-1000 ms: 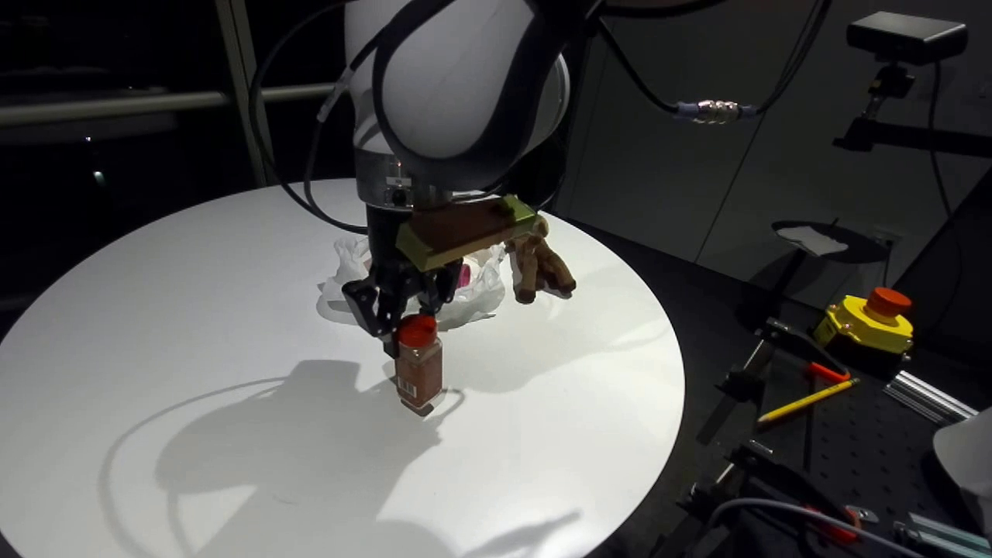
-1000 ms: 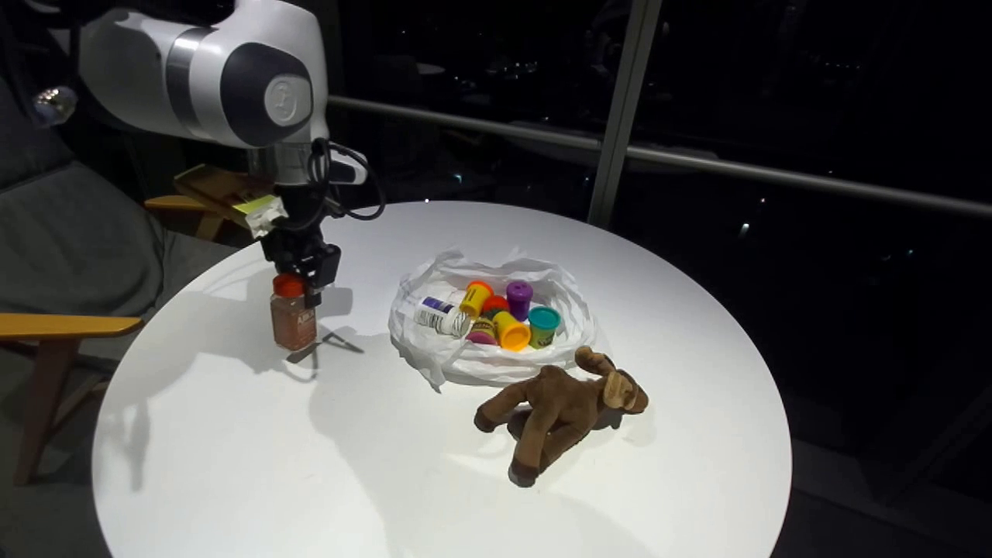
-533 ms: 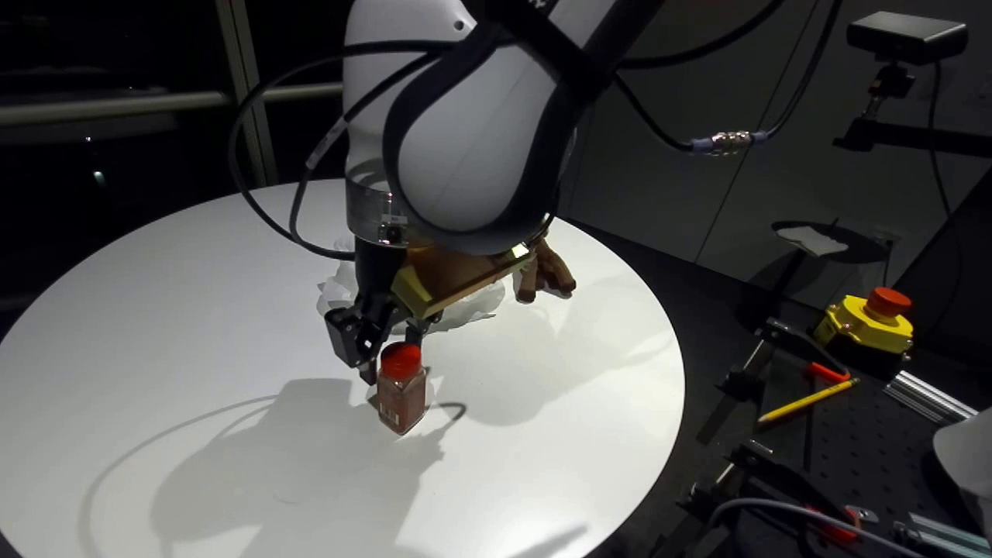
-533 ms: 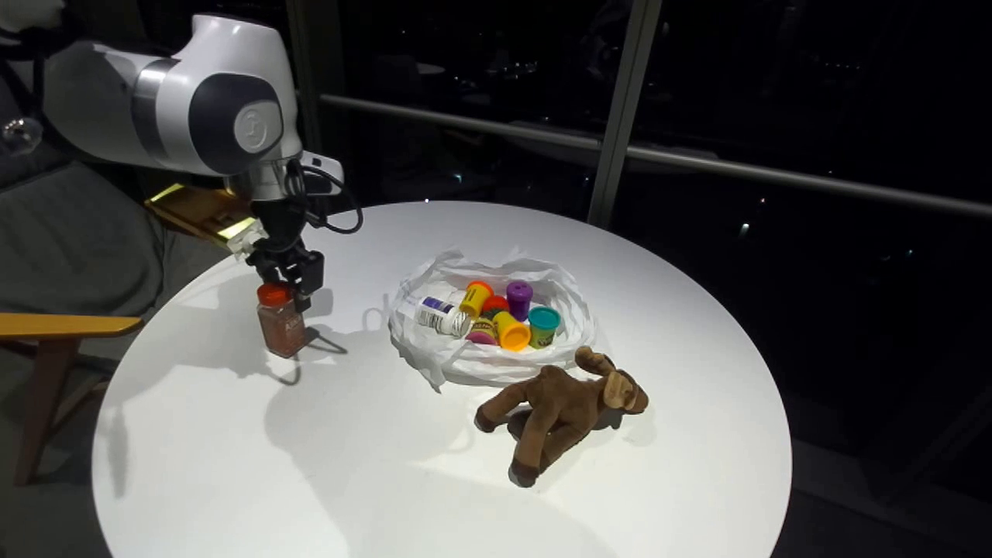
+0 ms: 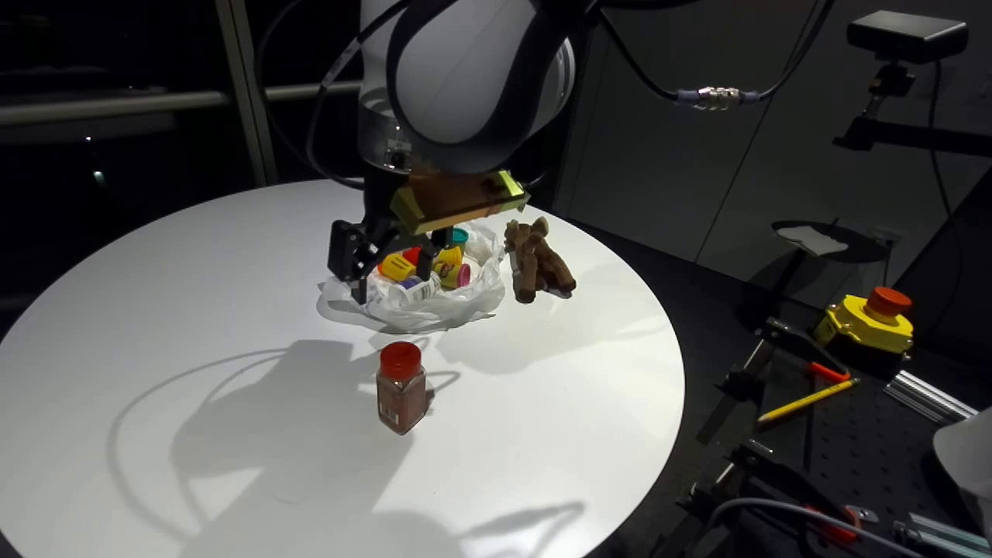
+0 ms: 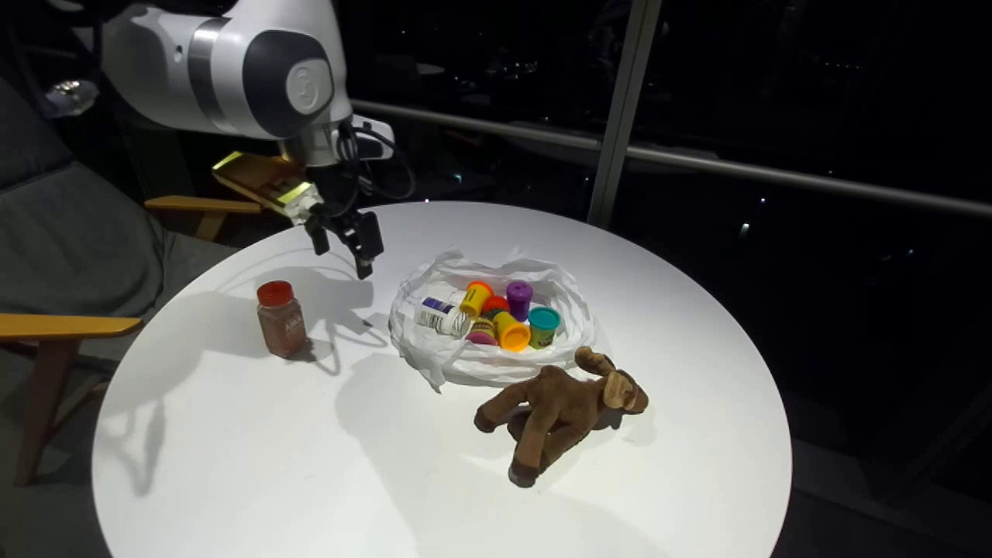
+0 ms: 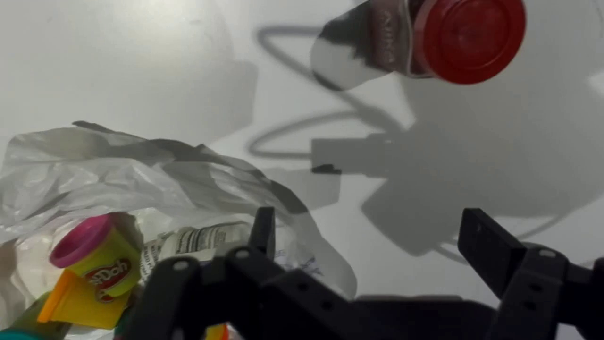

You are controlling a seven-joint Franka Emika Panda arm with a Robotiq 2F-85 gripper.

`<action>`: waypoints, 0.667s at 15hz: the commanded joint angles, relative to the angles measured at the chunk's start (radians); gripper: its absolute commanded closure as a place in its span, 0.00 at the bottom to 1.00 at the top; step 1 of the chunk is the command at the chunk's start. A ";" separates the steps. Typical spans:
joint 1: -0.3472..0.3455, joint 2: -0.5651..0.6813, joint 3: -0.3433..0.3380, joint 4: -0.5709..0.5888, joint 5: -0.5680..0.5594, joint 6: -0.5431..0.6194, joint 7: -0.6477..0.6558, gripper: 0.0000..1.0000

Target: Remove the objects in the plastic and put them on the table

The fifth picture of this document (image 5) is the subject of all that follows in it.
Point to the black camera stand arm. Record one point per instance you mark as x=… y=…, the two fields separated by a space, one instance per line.
x=908 y=136

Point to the wrist camera on wooden plate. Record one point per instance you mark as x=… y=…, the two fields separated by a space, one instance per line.
x=460 y=204

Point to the black external camera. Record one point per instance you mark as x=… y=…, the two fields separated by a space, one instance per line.
x=907 y=31

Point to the aluminium extrusion rail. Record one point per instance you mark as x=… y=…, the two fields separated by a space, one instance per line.
x=930 y=391

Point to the brown plush animal toy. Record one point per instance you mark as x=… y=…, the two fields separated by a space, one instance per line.
x=536 y=264

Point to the teal sticks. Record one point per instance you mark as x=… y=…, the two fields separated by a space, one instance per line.
x=951 y=533

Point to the black metal clamp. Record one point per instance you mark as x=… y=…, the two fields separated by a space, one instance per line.
x=771 y=357

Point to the spice jar with red lid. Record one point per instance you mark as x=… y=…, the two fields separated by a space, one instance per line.
x=403 y=399

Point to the yellow pencil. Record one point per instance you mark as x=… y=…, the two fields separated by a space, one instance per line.
x=806 y=402

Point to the yellow cup with pink lid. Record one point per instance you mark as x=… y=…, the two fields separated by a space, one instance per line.
x=460 y=281

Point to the yellow emergency stop button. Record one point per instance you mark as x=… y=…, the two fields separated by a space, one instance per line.
x=870 y=322

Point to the white paper sheet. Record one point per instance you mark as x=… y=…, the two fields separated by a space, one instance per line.
x=811 y=240

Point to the light grey plastic housing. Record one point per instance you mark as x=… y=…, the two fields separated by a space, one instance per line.
x=966 y=467

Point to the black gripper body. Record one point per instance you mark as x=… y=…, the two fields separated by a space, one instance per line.
x=384 y=206

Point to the clear plastic bag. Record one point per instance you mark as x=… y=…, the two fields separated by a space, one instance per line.
x=414 y=306

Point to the grey window post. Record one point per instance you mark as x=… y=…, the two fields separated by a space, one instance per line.
x=245 y=95

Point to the horizontal window rail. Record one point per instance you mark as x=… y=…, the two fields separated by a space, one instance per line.
x=112 y=106

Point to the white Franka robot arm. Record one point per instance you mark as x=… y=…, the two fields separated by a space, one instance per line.
x=466 y=74

